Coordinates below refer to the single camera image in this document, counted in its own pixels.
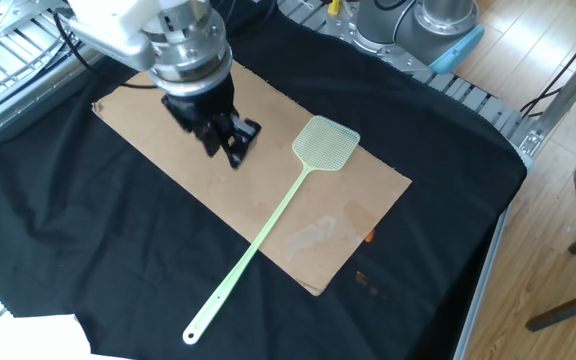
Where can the small yellow clamp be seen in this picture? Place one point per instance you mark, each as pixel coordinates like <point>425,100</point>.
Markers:
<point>334,6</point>

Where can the aluminium frame beam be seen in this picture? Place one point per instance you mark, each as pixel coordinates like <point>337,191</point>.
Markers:
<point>18,107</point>

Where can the black table cloth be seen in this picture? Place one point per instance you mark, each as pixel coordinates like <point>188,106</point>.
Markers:
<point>93,225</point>

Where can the grey metal frame post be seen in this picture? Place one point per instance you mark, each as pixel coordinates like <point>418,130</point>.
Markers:
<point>568,92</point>

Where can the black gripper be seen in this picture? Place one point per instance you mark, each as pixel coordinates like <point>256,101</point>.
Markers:
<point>200,105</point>

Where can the small orange scrap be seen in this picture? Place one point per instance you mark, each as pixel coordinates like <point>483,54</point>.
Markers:
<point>369,235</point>

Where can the brown cardboard sheet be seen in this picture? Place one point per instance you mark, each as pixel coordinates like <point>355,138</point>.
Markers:
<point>268,200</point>

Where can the white paper stack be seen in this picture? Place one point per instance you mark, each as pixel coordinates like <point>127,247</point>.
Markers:
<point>23,337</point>

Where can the pale green plastic flyswatter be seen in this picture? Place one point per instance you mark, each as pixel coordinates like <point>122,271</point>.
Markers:
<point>325,145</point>

